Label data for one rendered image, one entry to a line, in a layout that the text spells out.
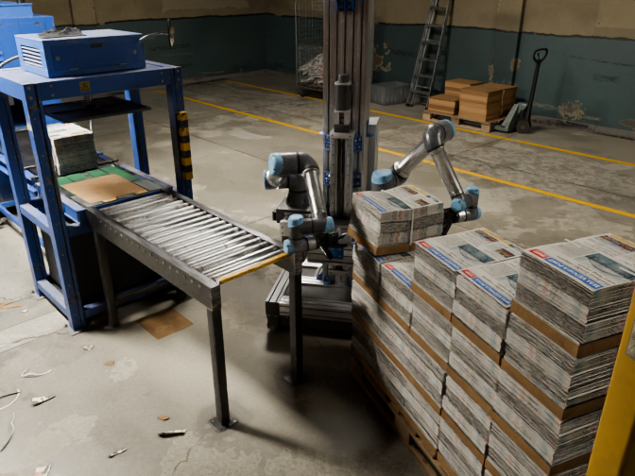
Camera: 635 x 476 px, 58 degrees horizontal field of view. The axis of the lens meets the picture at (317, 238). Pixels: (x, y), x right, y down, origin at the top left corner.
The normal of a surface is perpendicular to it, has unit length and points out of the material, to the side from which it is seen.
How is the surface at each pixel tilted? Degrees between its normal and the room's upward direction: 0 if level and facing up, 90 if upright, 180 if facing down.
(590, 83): 90
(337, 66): 90
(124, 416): 0
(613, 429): 90
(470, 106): 90
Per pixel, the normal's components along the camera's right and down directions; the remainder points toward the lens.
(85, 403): 0.00, -0.91
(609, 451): -0.92, 0.16
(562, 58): -0.73, 0.29
